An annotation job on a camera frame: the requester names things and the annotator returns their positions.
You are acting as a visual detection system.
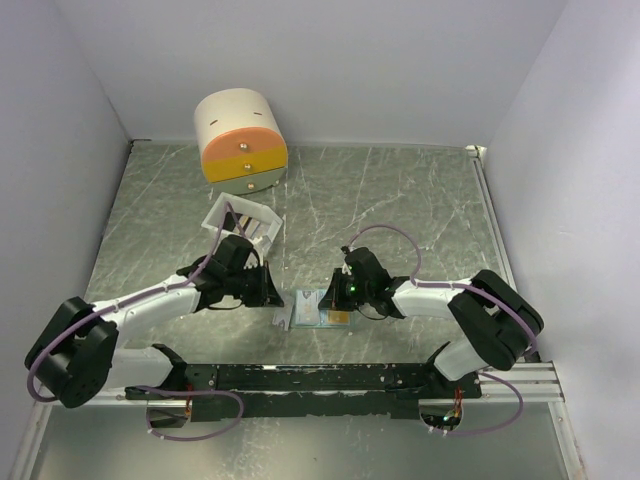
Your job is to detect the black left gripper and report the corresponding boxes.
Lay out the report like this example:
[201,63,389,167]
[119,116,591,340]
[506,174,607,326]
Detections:
[226,260,285,307]

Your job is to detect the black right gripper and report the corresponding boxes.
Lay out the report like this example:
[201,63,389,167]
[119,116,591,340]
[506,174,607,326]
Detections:
[318,268,372,312]

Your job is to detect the gold VIP credit card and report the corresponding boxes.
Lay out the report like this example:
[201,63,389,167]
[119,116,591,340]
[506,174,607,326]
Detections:
[327,310,351,327]

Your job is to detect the white gold VIP card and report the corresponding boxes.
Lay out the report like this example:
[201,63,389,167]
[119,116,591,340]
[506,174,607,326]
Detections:
[294,289,323,327]

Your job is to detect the green card holder book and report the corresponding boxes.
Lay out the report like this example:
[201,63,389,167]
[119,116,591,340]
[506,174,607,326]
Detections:
[291,289,353,329]

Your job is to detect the white card tray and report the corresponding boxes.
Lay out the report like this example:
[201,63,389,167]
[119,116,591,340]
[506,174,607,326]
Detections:
[201,193,284,257]

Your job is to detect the black credit card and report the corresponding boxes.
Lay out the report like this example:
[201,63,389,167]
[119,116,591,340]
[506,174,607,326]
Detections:
[220,212,241,235]

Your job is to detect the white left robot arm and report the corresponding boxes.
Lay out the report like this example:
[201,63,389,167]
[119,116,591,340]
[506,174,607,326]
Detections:
[25,235,284,408]

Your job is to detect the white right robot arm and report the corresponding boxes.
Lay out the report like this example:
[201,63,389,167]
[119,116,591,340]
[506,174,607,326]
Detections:
[318,247,544,398]

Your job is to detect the round mini drawer cabinet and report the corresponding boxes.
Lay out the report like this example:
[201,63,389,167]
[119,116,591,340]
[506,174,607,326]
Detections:
[194,88,288,195]

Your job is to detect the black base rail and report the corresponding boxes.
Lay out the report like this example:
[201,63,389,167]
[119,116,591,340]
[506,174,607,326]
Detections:
[125,346,481,422]

